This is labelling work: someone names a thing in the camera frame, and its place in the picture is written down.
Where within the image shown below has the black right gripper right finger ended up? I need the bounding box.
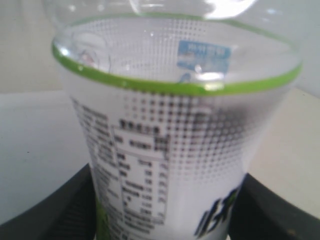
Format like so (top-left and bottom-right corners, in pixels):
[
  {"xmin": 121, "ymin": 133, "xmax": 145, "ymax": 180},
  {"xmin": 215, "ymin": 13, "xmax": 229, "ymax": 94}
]
[{"xmin": 228, "ymin": 174, "xmax": 320, "ymax": 240}]

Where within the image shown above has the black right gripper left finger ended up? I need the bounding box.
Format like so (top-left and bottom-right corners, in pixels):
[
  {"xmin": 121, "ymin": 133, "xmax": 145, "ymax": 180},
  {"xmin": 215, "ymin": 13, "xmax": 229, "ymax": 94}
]
[{"xmin": 0, "ymin": 165, "xmax": 96, "ymax": 240}]

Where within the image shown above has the clear plastic drink bottle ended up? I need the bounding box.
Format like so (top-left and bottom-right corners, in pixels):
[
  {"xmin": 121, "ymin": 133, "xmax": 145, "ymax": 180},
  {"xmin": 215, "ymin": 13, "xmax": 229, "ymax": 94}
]
[{"xmin": 43, "ymin": 0, "xmax": 304, "ymax": 240}]

